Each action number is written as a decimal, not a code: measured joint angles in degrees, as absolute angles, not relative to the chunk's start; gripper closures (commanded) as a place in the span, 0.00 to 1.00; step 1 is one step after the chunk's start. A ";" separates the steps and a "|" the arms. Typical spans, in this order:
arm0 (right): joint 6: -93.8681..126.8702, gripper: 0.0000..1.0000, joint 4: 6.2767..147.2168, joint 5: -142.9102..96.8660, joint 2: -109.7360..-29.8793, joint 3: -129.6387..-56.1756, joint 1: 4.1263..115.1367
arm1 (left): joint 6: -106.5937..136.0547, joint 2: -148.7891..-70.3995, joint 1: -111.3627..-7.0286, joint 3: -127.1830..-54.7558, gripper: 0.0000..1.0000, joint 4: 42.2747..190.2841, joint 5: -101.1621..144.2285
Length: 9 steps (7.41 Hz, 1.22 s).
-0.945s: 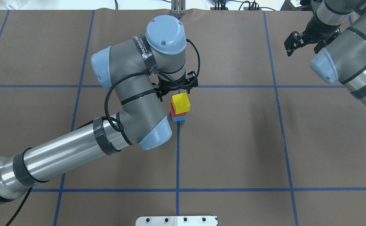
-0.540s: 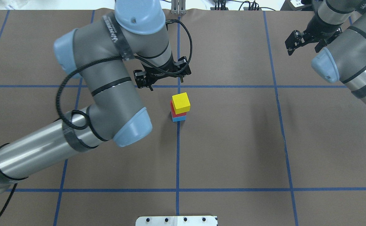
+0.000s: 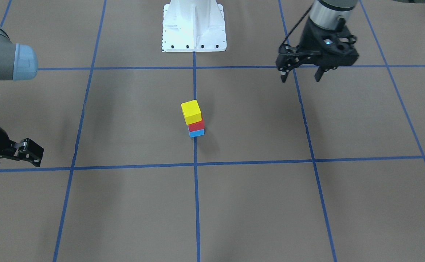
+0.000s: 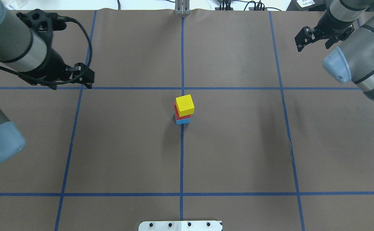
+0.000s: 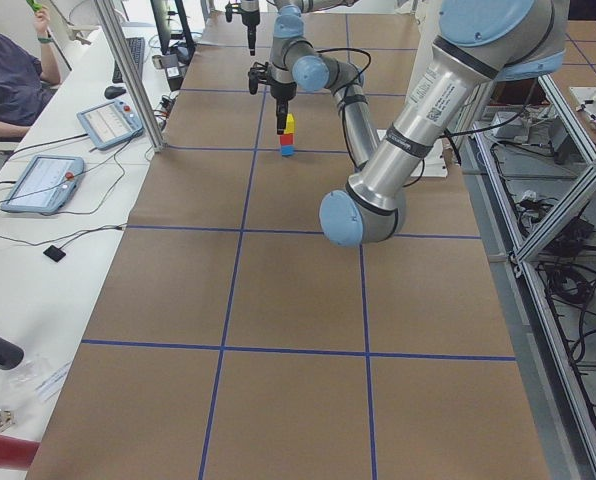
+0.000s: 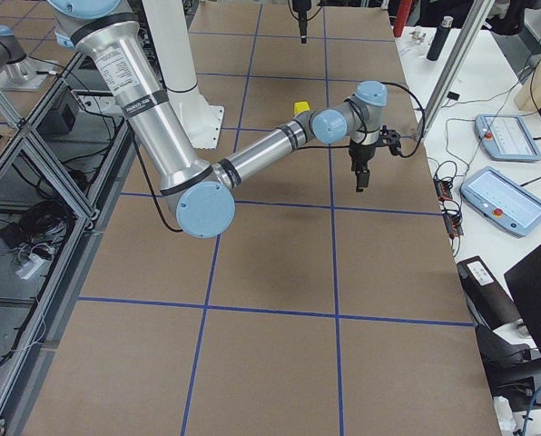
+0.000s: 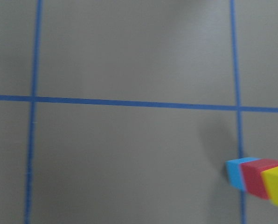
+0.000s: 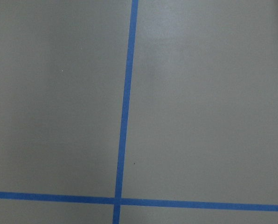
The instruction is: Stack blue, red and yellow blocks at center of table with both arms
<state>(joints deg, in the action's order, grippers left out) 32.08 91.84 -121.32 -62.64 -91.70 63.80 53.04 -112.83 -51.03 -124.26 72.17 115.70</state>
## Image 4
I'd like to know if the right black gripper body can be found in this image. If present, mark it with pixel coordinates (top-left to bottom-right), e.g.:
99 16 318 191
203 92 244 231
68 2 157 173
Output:
314 9 355 49

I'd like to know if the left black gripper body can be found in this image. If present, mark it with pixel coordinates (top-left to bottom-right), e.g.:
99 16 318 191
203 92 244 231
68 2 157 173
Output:
33 48 71 90

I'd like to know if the red wooden cube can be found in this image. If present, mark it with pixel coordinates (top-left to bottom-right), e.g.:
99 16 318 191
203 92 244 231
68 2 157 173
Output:
174 102 191 120

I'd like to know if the yellow wooden cube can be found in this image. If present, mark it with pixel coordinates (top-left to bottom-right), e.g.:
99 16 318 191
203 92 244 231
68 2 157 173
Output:
175 94 195 116

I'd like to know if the blue wooden cube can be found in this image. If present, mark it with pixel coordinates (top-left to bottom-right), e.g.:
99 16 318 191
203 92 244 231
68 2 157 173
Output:
175 118 191 125

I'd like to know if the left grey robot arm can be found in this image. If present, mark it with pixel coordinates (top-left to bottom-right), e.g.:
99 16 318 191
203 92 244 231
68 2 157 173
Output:
0 0 96 164

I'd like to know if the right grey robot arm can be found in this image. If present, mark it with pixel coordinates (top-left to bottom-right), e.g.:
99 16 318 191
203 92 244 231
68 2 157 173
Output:
294 0 374 102

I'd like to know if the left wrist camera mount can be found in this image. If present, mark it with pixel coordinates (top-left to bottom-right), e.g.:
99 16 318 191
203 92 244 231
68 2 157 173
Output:
16 9 67 32

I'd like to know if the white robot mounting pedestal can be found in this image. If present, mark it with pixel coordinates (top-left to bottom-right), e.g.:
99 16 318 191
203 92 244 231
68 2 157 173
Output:
138 220 223 231

